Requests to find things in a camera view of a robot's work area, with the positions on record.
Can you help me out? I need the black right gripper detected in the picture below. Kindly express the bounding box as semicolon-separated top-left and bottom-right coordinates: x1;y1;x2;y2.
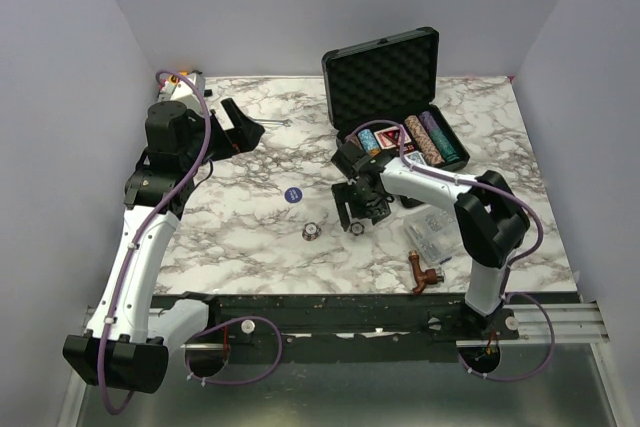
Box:
331;180;390;230

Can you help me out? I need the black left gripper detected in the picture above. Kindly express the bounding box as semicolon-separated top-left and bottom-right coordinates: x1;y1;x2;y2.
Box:
182;98;265;171

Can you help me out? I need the blue ten poker chip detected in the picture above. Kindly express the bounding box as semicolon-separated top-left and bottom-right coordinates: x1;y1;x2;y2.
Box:
349;222;365;236
302;222;321;241

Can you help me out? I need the blue small blind button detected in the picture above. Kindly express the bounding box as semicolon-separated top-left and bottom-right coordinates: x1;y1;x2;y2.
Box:
284;187;303;204

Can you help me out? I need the black triangular all-in button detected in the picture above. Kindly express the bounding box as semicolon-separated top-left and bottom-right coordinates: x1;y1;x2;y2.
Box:
378;127;401;145

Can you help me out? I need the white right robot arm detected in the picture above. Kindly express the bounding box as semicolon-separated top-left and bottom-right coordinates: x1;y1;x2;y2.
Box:
331;142;530;339

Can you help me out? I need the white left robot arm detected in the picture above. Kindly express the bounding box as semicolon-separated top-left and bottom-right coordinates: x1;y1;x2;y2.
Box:
62;98;265;393

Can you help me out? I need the black poker set case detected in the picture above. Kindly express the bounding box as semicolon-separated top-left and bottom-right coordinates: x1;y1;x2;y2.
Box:
322;27;470;172

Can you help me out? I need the silver open-end wrench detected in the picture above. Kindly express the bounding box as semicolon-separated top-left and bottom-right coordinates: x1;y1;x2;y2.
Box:
255;119;291;127

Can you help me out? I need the blue playing card deck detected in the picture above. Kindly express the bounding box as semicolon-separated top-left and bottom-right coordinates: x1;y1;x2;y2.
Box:
405;151;428;166

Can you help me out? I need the clear plastic bag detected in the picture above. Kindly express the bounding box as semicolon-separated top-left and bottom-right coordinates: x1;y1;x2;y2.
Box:
403;206;462;266

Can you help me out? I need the teal chip stack row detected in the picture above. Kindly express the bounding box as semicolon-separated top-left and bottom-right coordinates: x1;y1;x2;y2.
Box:
429;129;459;163

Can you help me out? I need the brown faucet tap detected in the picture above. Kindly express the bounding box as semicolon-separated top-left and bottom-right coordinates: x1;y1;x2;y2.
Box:
408;250;445;296

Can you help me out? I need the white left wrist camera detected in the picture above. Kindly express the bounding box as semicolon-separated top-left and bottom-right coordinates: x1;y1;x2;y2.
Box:
157;71;205;112

